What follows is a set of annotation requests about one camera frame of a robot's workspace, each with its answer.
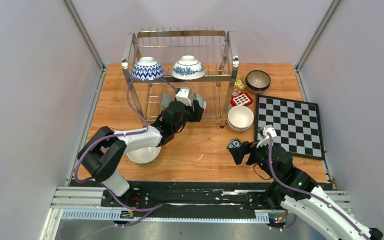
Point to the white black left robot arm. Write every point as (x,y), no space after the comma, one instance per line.
(102,153)

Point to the black white checkerboard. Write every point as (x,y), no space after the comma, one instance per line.
(297,125)

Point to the pink brown bowl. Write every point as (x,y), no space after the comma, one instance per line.
(256,91)

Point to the small celadon cup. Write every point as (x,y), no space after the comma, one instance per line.
(201,102)
(165,101)

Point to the red calculator toy block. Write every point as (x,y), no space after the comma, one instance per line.
(243,99)

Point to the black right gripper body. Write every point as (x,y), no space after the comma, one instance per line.
(258,155)

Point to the blue owl toy block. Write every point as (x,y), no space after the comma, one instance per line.
(235,143)

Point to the red owl toy block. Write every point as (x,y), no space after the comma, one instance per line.
(235,92)

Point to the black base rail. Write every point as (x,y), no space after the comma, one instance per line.
(172,201)

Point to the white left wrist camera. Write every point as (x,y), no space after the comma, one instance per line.
(183,96)

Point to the cream bowl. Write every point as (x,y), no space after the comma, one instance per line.
(240,117)
(238,130)

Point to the blue white patterned bowl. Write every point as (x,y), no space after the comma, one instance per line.
(147,69)

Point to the white blue floral bowl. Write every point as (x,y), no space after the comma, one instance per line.
(188,68)

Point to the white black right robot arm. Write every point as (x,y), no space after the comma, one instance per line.
(294,190)

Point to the yellow owl toy block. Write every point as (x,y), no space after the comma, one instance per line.
(239,85)

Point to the steel two-tier dish rack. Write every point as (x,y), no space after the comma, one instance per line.
(215,49)

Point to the dark blue floral bowl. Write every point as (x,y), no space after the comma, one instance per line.
(258,79)

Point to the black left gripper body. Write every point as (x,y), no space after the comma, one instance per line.
(187,116)

